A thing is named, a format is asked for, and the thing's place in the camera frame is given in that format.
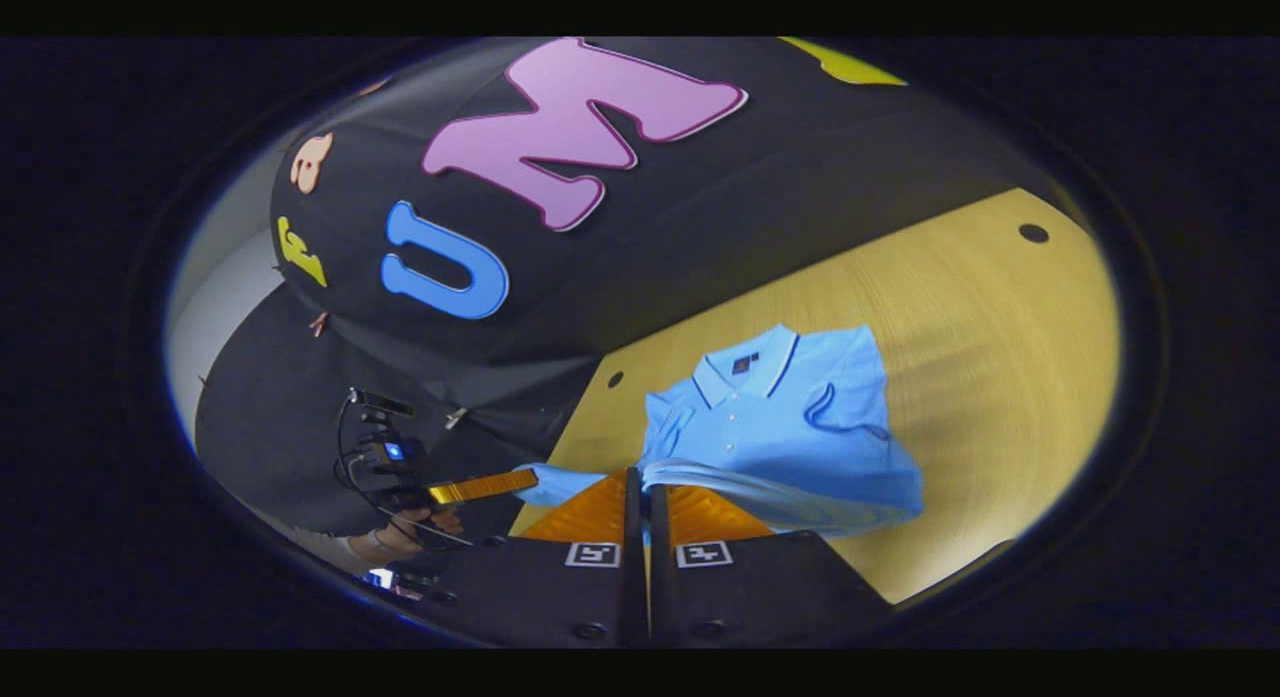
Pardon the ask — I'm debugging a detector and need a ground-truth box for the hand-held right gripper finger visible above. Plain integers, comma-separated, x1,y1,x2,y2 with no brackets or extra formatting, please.
646,482,898,648
425,467,646,648

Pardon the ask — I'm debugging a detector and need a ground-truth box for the light blue T-shirt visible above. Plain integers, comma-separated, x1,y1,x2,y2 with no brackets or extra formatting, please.
515,322,926,538

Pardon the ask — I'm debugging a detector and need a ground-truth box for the black backdrop cloth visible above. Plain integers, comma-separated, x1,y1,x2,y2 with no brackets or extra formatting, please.
195,37,1091,538

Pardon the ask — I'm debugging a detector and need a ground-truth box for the black cable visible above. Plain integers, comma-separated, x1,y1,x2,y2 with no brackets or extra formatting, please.
333,392,479,550

